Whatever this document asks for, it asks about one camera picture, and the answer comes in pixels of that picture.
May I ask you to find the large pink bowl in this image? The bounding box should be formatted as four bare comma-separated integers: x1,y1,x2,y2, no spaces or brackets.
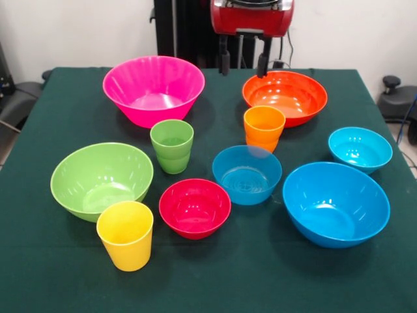
102,55,206,129

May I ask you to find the yellow cup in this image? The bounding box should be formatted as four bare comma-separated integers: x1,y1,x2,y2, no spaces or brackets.
96,200,154,273

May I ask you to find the ribbed blue bowl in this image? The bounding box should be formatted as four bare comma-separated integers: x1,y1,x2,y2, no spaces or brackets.
212,145,283,206

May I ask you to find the orange-red bowl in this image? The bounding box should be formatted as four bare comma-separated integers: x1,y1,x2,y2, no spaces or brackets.
242,70,328,128

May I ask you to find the black hanging cable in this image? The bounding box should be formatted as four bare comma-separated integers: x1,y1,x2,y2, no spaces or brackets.
278,31,296,68

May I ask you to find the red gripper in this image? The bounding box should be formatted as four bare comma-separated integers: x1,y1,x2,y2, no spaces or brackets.
210,1,295,79

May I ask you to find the green bowl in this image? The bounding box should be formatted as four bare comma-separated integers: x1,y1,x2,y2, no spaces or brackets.
50,142,154,224

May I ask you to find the green cup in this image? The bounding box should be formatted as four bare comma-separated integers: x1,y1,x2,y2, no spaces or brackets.
149,119,195,175

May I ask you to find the blue cable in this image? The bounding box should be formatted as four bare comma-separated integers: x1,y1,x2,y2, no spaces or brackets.
395,93,417,145

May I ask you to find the dark green table cloth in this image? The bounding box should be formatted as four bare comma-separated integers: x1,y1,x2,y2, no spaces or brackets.
0,67,417,313

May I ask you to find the large blue bowl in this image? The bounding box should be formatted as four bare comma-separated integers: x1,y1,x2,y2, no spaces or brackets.
281,161,391,250

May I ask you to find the dark equipment box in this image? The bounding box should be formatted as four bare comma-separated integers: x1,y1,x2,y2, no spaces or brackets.
0,42,16,97

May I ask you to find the orange cup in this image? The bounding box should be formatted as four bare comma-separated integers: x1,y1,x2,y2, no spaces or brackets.
243,106,287,154

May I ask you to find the small red bowl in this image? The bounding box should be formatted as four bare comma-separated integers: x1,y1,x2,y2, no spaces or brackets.
158,178,232,241

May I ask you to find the black pedestal foot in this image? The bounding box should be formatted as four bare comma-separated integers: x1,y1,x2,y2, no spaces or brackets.
0,70,53,131
377,75,417,121

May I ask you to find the small turquoise bowl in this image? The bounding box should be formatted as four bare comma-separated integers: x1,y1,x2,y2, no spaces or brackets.
328,127,394,175

